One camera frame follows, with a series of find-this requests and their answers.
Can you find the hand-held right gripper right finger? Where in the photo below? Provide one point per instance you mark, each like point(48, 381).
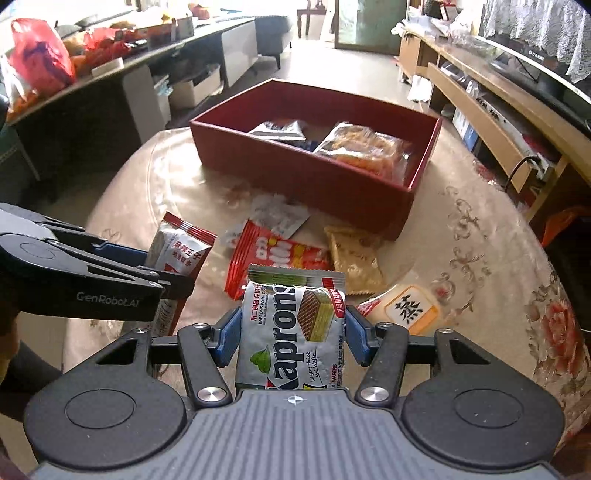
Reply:
point(359, 337)

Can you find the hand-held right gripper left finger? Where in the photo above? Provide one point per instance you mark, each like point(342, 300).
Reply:
point(226, 339)

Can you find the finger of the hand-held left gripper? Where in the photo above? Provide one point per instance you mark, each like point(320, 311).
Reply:
point(122, 254)
point(152, 279)

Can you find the white red snack packet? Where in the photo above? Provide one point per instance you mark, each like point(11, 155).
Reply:
point(182, 249)

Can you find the silver wafer packet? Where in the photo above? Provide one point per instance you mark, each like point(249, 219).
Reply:
point(286, 341)

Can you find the red cardboard box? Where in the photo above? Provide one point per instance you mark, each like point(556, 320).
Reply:
point(300, 180)

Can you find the clear bag of fried snacks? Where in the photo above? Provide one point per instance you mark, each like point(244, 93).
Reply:
point(364, 147)

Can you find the steamed cake packet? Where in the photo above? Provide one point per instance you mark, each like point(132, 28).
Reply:
point(411, 307)

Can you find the yellow cracker packet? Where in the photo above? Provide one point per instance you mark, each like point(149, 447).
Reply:
point(355, 258)

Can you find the clear plastic snack packet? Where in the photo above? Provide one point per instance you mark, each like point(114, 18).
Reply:
point(281, 214)

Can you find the dark long desk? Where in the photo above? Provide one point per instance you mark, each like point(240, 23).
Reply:
point(92, 97)

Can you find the white storage box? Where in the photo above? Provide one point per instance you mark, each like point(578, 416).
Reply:
point(196, 90)

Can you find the red plastic bag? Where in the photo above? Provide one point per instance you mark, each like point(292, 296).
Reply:
point(39, 55)

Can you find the blue box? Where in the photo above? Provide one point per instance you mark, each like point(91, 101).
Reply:
point(467, 129)

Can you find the orange-red plastic bag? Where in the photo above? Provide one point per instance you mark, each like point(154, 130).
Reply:
point(563, 221)

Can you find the small cardboard box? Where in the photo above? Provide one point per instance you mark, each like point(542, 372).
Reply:
point(184, 27)

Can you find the silver set-top box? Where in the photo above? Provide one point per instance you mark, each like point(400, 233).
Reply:
point(498, 115)

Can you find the grey-blue sofa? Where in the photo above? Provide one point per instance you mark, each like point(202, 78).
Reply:
point(277, 37)

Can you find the wooden television cabinet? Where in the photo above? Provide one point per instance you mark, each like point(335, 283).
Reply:
point(485, 74)

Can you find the wooden chair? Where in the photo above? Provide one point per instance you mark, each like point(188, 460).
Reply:
point(310, 16)

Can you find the white plastic bag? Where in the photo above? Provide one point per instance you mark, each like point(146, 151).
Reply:
point(402, 28)

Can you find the glass sliding door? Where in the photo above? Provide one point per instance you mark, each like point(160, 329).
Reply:
point(369, 23)

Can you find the black television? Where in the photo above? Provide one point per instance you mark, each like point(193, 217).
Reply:
point(554, 78)

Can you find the white lace cloth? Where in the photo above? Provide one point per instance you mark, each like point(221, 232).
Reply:
point(531, 23)

